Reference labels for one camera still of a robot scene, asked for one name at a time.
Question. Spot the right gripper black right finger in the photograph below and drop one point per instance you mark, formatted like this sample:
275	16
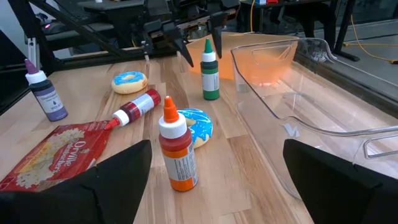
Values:
326	186

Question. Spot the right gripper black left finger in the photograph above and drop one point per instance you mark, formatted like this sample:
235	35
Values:
93	193

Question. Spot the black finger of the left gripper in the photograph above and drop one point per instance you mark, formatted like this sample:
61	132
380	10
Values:
218	31
180	43

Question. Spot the green-capped colour bottle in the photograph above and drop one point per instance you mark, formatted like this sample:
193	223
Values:
210	84

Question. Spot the red popcorn packet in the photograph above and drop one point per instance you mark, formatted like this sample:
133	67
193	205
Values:
62	152

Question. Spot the plain blue-iced donut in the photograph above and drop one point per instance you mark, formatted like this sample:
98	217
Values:
129	84

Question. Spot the red-capped colour bottle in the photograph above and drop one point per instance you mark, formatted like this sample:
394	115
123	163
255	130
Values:
140	105

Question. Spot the blue-iced donut white stripes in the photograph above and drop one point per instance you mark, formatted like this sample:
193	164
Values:
202	124

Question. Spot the orange-capped colour bottle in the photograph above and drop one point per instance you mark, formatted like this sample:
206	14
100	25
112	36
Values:
180	161

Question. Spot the violet-capped colour bottle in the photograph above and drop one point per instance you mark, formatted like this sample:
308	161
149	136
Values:
49	99

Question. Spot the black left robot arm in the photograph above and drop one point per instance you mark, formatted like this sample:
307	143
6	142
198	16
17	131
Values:
127	31

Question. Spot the clear plastic bin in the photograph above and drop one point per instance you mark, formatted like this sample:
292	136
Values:
311	102

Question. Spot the black electronic device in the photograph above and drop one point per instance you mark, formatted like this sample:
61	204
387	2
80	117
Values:
49	26

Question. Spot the black stand leg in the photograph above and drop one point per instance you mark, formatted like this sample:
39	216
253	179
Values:
343	31

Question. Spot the silver aluminium post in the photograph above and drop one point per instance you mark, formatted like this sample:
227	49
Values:
32	53

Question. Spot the black metal table frame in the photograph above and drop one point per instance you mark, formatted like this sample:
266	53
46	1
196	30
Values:
26	18

